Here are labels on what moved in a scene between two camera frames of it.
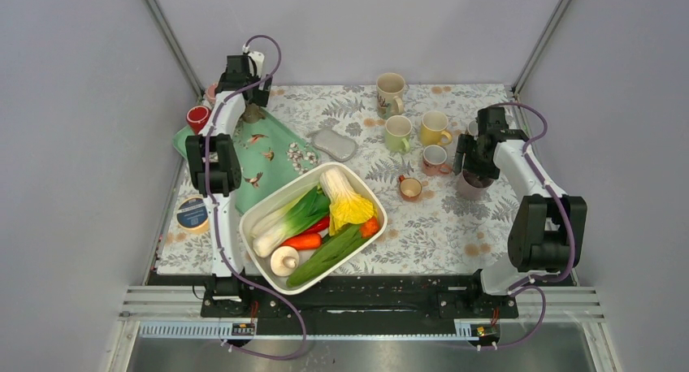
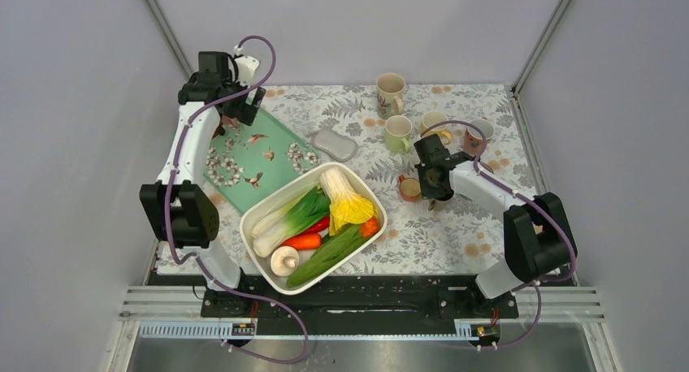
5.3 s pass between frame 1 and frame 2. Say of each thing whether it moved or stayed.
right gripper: moved
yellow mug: stayed
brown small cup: moved
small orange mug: stayed
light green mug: stayed
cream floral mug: stayed
